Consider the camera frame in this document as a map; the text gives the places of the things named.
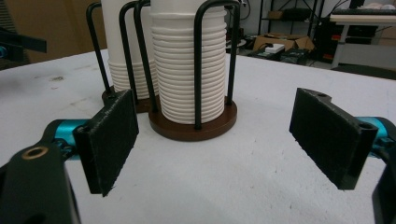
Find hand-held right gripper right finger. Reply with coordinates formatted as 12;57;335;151
289;87;379;190

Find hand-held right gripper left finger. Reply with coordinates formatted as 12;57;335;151
73;89;140;198

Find black wire cup holder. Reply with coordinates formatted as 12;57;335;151
86;0;153;115
134;0;241;143

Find stack of white paper cups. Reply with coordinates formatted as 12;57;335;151
100;0;160;100
149;0;228;125

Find white power adapter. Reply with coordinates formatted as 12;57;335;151
264;43;286;54

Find open cardboard box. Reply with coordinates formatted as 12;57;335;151
252;32;316;52

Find black cabinet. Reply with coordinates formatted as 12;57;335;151
317;19;379;63

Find white desk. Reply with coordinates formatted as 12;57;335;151
329;13;396;70

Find black metal shelf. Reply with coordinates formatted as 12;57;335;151
257;0;327;37

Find black keyboard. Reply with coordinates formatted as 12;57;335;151
332;7;396;17

